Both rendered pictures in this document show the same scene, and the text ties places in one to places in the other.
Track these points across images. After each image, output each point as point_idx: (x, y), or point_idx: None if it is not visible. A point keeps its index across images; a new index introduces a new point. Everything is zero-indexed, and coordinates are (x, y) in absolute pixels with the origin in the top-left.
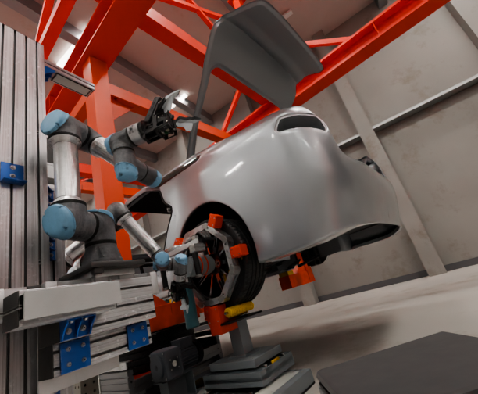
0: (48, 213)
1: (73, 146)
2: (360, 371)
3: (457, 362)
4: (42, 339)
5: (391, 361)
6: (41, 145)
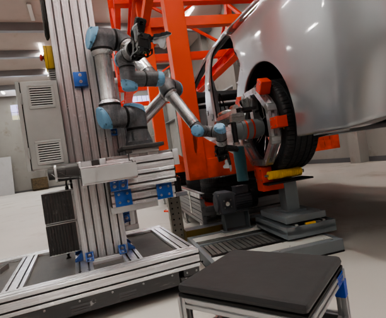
0: (97, 112)
1: (105, 56)
2: (237, 260)
3: (267, 279)
4: (108, 187)
5: (259, 262)
6: None
